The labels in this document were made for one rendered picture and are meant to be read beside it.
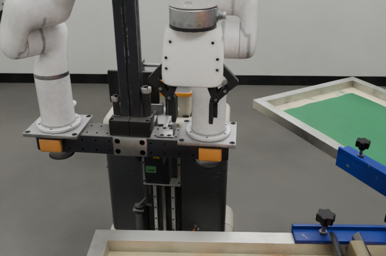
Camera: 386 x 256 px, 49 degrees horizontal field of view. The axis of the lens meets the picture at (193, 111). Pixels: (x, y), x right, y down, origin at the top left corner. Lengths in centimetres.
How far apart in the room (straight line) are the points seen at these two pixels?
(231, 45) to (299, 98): 90
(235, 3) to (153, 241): 61
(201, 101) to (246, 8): 27
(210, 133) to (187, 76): 48
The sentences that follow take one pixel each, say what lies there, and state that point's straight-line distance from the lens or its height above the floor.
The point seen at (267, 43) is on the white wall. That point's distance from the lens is 455.
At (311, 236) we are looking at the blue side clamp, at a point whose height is 100.
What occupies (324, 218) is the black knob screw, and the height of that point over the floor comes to 106.
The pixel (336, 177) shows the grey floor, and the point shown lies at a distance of 320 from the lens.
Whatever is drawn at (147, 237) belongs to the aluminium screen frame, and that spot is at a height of 99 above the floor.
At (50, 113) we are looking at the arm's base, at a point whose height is 119.
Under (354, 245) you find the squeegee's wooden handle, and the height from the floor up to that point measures 106.
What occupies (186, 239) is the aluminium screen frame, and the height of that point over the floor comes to 99.
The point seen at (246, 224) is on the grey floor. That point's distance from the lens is 265.
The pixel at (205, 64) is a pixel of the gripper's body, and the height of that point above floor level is 148.
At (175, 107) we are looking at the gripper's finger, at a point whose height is 140.
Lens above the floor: 170
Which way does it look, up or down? 25 degrees down
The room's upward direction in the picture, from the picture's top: straight up
